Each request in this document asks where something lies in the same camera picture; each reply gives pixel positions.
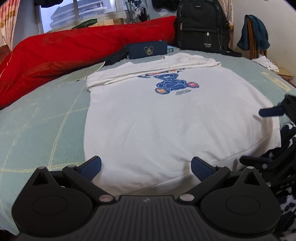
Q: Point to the light green bed sheet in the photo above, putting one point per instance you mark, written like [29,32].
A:
[46,127]

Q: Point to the wooden chair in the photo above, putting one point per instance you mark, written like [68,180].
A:
[254,52]

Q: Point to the white cloth on chair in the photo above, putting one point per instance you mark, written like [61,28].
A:
[265,62]

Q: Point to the red quilt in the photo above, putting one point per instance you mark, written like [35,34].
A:
[42,58]

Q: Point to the round paper fan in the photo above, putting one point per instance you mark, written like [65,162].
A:
[82,74]

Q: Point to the pink patterned curtain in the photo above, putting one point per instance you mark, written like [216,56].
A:
[9,12]

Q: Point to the cardboard box on sill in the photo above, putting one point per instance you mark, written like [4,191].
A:
[109,22]

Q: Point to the navy mickey pouch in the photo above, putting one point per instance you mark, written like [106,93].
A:
[147,49]

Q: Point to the black flat pouch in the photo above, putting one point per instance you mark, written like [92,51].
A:
[115,57]

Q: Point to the blue white small box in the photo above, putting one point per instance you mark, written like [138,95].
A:
[170,49]

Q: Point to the teal garment on chair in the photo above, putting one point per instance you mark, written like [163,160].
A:
[260,34]

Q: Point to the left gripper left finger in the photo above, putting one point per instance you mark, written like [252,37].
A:
[80,178]

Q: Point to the black backpack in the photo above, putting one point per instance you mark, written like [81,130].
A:
[202,26]

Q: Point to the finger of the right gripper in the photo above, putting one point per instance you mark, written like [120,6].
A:
[270,112]

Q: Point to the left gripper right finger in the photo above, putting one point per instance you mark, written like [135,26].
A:
[209,176]

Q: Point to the white printed t-shirt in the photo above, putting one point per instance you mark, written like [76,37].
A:
[146,122]

